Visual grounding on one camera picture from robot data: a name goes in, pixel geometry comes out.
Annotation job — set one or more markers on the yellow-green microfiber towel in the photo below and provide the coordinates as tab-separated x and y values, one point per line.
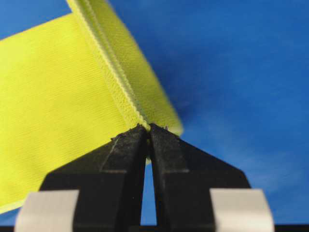
67	87

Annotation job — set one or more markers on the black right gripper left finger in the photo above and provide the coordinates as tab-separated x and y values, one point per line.
100	191

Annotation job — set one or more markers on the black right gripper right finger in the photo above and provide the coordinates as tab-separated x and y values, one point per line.
197	192

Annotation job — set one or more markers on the blue table cloth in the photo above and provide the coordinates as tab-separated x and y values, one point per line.
236	72

